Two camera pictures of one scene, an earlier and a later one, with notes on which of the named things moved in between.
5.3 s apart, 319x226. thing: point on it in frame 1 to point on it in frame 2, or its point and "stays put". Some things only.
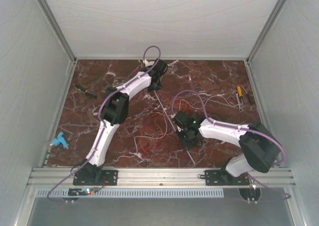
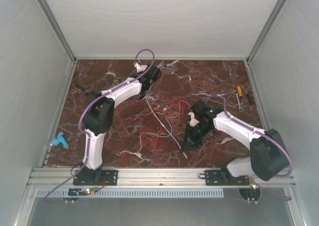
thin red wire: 154,145 to 163,141
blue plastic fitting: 60,139 stays put
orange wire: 154,122 to 184,110
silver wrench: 239,101 stays put
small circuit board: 91,190 stays put
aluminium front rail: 59,176 stays put
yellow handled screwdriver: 240,93 stays put
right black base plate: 219,177 stays put
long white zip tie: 173,125 to 165,127
